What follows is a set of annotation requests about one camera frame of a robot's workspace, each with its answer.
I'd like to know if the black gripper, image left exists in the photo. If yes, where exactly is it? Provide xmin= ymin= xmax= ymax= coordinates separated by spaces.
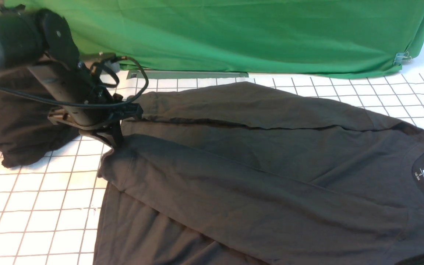
xmin=28 ymin=61 xmax=143 ymax=149

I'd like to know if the gray long-sleeve top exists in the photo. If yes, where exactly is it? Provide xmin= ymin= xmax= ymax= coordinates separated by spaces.
xmin=93 ymin=82 xmax=424 ymax=265

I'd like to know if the gray metal strip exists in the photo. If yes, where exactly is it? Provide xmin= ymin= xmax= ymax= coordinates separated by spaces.
xmin=145 ymin=70 xmax=249 ymax=80

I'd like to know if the black clothes pile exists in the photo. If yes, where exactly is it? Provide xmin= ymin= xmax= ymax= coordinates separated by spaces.
xmin=0 ymin=63 xmax=82 ymax=168

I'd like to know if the white grid table mat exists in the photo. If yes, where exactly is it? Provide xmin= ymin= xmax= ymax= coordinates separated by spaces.
xmin=0 ymin=47 xmax=424 ymax=265

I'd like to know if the green backdrop cloth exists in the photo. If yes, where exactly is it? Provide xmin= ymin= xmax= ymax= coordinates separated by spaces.
xmin=0 ymin=0 xmax=424 ymax=80

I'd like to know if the silver binder clip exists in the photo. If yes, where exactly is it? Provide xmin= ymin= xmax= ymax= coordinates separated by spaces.
xmin=393 ymin=52 xmax=412 ymax=66

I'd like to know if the black cable, image left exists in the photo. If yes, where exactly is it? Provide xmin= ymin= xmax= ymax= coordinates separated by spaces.
xmin=0 ymin=55 xmax=150 ymax=109

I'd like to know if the wrist camera, image left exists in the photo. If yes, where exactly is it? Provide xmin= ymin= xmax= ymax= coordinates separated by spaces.
xmin=80 ymin=52 xmax=121 ymax=73

